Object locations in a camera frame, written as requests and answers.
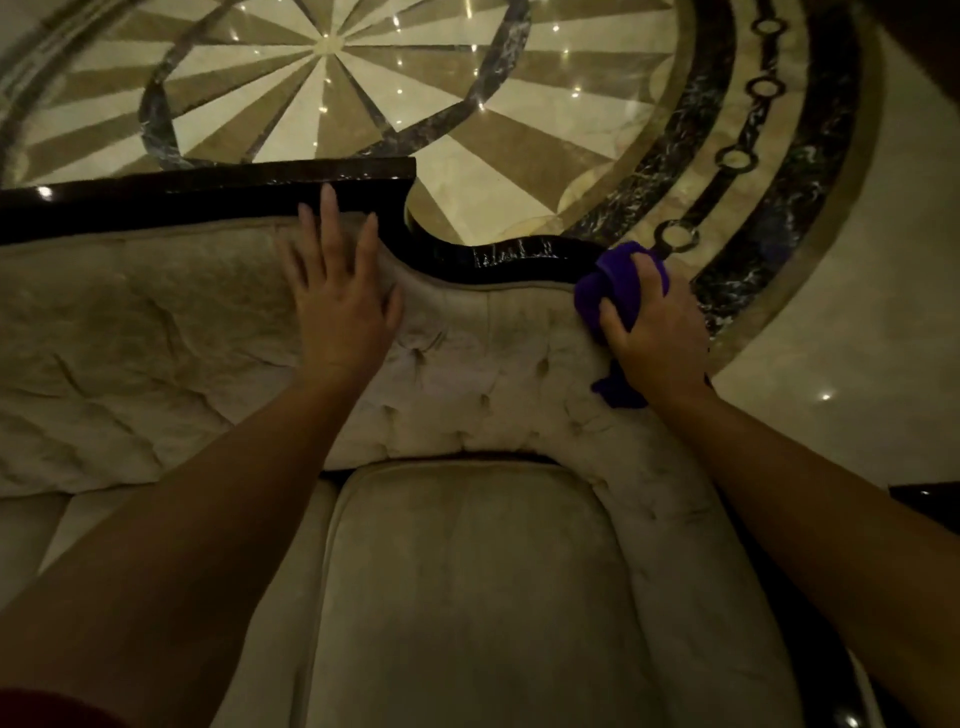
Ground person's right hand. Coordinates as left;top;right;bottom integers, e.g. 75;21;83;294
597;251;714;410

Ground person's left hand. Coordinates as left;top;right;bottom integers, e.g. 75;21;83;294
273;183;406;391

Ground purple cleaning cloth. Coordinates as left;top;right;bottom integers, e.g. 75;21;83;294
573;239;671;410

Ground beige tufted sofa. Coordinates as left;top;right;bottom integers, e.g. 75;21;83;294
0;157;894;728

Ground person's right forearm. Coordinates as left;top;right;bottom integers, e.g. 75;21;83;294
652;382;960;728

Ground person's left forearm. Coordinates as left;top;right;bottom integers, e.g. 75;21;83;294
0;374;369;728

